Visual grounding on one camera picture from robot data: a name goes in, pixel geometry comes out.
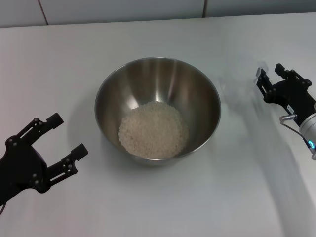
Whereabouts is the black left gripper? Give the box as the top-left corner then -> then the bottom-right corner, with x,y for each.
0,113 -> 89,205

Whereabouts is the stainless steel mixing bowl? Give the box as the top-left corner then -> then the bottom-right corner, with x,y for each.
94,57 -> 222,167

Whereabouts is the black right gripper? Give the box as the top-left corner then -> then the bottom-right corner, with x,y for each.
255,63 -> 316,124

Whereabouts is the right gripper plug with cable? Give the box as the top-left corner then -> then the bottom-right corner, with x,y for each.
278,114 -> 316,161

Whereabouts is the white uncooked rice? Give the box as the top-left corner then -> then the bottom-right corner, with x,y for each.
118,102 -> 190,160

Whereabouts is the clear plastic measuring cup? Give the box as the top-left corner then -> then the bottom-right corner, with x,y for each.
218,60 -> 270,112

